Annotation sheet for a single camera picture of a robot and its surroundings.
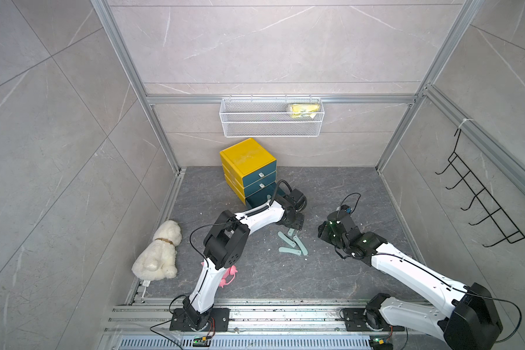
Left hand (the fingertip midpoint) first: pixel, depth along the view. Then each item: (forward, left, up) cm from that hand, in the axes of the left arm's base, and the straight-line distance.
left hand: (297, 220), depth 94 cm
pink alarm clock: (-20, +28, -3) cm, 35 cm away
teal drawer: (+13, +18, +9) cm, 24 cm away
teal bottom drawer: (+12, +18, +1) cm, 21 cm away
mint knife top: (-3, +3, -4) cm, 6 cm away
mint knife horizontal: (-12, +4, -5) cm, 13 cm away
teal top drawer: (+16, +16, +14) cm, 26 cm away
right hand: (-8, -8, +7) cm, 14 cm away
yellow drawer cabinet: (+14, +20, +17) cm, 30 cm away
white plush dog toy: (-18, +54, +6) cm, 57 cm away
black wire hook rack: (-12, -55, +27) cm, 62 cm away
